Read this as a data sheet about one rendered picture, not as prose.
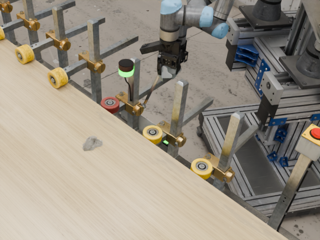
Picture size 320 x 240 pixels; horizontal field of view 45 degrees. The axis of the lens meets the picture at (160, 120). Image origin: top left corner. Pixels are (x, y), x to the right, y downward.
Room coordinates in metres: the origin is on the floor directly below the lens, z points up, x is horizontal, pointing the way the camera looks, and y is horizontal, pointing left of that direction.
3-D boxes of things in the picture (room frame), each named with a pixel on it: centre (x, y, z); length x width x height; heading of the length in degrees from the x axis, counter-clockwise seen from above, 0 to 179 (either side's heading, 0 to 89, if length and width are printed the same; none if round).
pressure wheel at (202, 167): (0.95, -0.17, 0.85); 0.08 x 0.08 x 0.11
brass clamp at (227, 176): (1.02, -0.25, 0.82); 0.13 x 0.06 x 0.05; 52
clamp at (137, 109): (1.33, 0.15, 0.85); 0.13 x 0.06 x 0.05; 52
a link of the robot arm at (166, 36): (1.33, 0.00, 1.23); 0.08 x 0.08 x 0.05
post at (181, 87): (1.16, -0.07, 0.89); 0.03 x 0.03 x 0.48; 52
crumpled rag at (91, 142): (1.01, 0.25, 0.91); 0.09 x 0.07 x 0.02; 135
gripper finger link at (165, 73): (1.30, -0.01, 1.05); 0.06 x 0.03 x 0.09; 72
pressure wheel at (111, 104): (1.26, 0.22, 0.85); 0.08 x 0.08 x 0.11
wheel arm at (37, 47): (1.70, 0.51, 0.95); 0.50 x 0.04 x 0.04; 142
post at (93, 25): (1.47, 0.32, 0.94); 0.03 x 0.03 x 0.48; 52
